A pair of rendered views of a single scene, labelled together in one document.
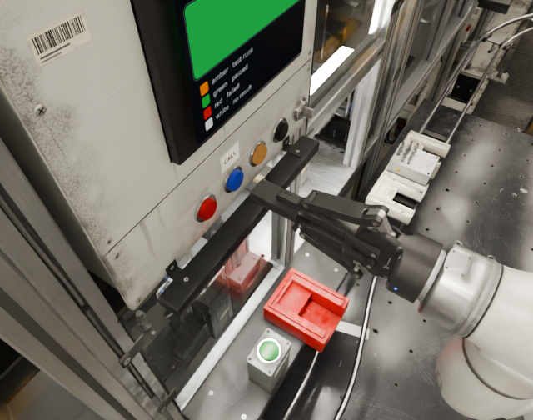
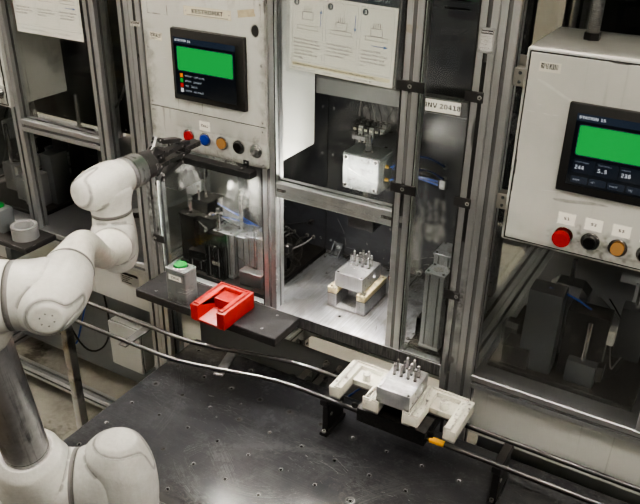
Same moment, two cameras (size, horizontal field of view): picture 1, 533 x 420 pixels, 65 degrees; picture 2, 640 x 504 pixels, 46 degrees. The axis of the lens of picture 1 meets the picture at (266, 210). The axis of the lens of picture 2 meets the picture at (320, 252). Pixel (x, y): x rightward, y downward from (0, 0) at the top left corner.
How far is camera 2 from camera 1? 2.16 m
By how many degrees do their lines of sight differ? 67
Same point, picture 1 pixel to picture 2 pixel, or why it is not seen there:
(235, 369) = not seen: hidden behind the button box
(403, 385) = (186, 431)
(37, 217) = (142, 73)
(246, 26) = (200, 68)
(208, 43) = (183, 61)
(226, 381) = not seen: hidden behind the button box
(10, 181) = (141, 58)
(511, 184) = not seen: outside the picture
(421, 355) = (212, 447)
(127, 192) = (161, 90)
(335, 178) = (368, 332)
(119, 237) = (155, 103)
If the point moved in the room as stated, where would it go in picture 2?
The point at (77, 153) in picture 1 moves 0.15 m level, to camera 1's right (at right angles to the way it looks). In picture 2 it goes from (151, 64) to (143, 77)
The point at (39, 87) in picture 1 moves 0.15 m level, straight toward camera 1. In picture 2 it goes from (148, 42) to (97, 48)
